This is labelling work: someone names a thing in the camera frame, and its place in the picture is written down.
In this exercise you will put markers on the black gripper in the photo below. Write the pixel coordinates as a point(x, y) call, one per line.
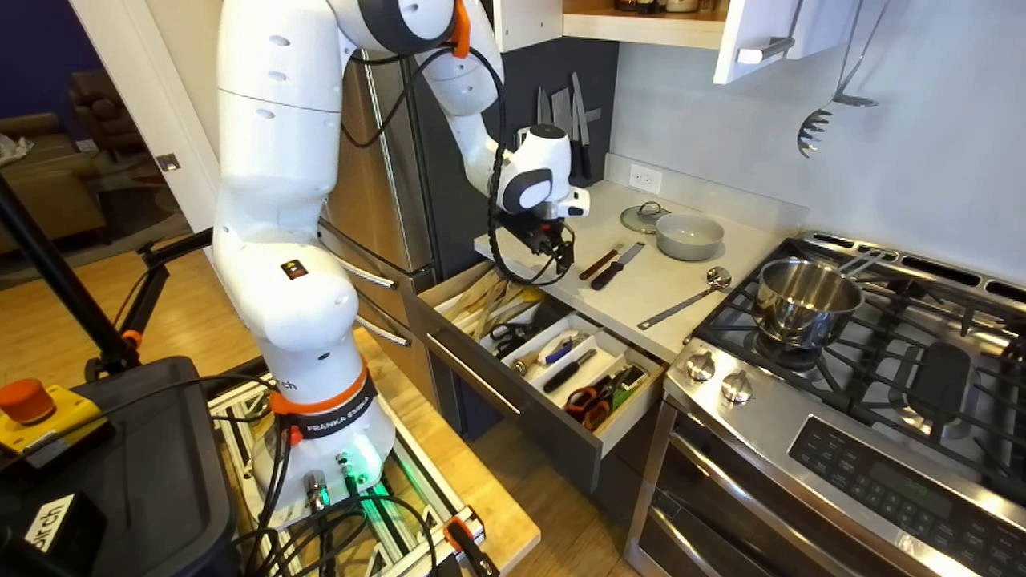
point(545, 238)

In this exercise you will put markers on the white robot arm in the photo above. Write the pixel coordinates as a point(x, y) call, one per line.
point(280, 127)

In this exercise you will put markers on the open wooden kitchen drawer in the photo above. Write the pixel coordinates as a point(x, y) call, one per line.
point(577, 453)

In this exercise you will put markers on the white drawer organizer tray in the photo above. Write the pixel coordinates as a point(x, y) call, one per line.
point(615, 363)

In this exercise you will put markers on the black peeler in drawer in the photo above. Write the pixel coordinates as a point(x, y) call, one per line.
point(570, 373)

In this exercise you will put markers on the white upper cabinet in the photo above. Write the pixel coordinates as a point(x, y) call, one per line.
point(745, 35)

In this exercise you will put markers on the round pot lid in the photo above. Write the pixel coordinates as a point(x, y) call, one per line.
point(644, 214)

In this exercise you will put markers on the grey bowl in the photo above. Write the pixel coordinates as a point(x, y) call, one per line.
point(690, 238)

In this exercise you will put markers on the stainless steel refrigerator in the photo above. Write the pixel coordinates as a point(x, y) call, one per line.
point(376, 220)

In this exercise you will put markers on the stainless steel pot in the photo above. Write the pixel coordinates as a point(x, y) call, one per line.
point(806, 302)

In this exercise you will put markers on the wooden table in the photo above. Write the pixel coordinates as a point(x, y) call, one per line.
point(510, 530)

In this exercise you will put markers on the stainless steel oven range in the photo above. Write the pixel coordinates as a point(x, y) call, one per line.
point(897, 451)

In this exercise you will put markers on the black tripod stand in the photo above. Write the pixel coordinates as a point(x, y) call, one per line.
point(116, 341)

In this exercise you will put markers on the red emergency stop button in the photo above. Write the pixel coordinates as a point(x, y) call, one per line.
point(26, 401)

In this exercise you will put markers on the black handled scissors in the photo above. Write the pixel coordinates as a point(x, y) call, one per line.
point(507, 336)

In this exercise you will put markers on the white wall outlet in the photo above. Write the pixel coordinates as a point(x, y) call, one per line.
point(647, 176)

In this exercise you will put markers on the blue handled utensil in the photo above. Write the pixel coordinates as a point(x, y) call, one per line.
point(548, 352)

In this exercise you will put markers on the wall knife rack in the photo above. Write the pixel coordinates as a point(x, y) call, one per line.
point(570, 114)

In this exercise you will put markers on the red handled scissors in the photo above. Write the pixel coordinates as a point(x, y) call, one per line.
point(590, 404)

